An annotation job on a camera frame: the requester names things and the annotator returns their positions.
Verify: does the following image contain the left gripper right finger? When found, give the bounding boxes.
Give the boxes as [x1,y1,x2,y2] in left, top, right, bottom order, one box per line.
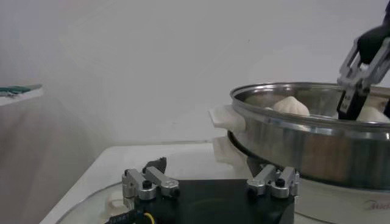
[246,156,300,200]

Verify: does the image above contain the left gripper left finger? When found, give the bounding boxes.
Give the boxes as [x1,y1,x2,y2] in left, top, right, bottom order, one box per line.
[121,156,181,201]

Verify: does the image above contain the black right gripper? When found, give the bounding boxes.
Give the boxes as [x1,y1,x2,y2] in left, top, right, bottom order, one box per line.
[336,0,390,121]

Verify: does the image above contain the white steamed baozi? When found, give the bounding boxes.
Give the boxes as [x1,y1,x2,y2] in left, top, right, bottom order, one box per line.
[272,96,311,117]
[356,105,390,124]

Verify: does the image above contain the glass lid white handle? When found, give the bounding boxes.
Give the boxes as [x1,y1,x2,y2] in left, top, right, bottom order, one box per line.
[54,181,135,224]

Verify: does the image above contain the perforated steel steamer basket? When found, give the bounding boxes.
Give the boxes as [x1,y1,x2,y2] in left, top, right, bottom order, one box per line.
[208,81,390,191]

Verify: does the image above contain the white electric cooker base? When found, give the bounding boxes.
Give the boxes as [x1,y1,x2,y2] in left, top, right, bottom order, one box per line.
[211,136,390,224]

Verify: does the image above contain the white side table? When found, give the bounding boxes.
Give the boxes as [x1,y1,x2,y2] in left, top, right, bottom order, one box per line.
[0,88,44,107]

